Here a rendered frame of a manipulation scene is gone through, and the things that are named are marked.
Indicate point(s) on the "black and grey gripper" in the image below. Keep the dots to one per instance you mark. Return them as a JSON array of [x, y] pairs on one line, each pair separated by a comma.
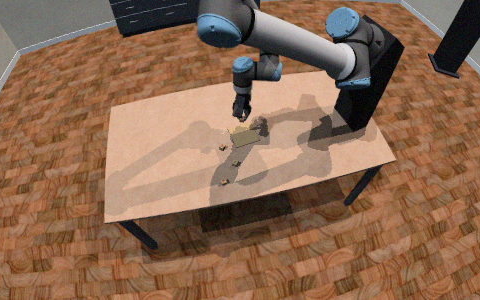
[[247, 107]]

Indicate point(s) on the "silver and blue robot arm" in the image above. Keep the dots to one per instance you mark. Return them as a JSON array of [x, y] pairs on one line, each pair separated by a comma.
[[224, 23]]

